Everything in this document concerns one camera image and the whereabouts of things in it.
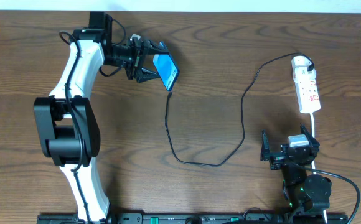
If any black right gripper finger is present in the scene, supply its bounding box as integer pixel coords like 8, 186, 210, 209
300, 124, 320, 146
260, 130, 271, 161

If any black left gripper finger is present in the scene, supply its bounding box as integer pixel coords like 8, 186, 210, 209
143, 40, 169, 55
136, 68, 160, 83

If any blue Galaxy smartphone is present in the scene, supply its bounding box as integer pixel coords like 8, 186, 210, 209
153, 54, 180, 91

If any black charger cable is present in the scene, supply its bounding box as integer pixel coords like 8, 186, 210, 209
164, 52, 315, 167

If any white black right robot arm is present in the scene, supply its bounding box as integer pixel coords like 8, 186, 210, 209
260, 125, 332, 222

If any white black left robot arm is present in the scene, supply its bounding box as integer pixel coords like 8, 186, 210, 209
34, 12, 179, 223

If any white power strip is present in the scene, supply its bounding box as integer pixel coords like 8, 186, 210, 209
291, 56, 321, 114

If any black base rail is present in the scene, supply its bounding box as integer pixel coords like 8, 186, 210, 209
36, 212, 348, 224

